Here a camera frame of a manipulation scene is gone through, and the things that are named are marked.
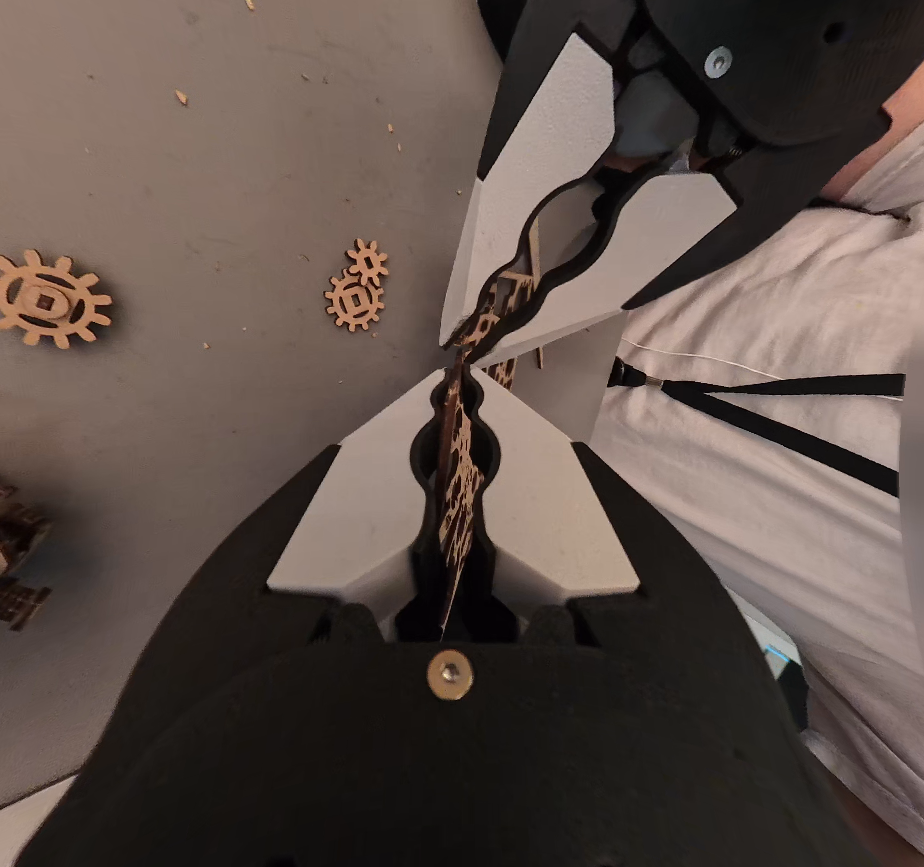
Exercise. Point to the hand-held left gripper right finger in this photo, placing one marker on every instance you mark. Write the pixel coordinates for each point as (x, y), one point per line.
(556, 520)

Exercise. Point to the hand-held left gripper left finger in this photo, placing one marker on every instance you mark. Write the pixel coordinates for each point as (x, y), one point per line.
(346, 520)

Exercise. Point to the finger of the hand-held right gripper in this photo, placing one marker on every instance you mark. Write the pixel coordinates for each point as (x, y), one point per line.
(548, 145)
(650, 239)

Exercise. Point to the laser-cut wooden parts sheet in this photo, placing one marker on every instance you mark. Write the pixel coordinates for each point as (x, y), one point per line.
(456, 441)

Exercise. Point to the thin spoked wooden gear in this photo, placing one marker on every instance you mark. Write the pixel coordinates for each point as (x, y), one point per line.
(354, 304)

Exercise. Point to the small thick wooden gear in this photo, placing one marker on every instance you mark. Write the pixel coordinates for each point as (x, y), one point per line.
(47, 300)

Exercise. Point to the person's right forearm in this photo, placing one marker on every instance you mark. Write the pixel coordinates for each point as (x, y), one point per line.
(906, 105)

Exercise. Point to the partly built wooden model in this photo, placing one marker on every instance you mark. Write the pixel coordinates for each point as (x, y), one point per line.
(18, 542)

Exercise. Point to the person's white garment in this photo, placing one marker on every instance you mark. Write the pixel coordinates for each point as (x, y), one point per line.
(758, 520)

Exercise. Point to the small thin wooden gear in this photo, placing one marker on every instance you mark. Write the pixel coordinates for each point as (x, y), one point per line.
(369, 260)

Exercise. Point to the white device with blue light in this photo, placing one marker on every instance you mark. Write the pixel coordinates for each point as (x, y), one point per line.
(783, 657)

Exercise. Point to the white box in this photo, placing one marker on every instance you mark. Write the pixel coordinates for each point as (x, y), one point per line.
(29, 831)

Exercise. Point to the person's leg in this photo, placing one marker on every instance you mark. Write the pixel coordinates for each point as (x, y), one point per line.
(881, 831)

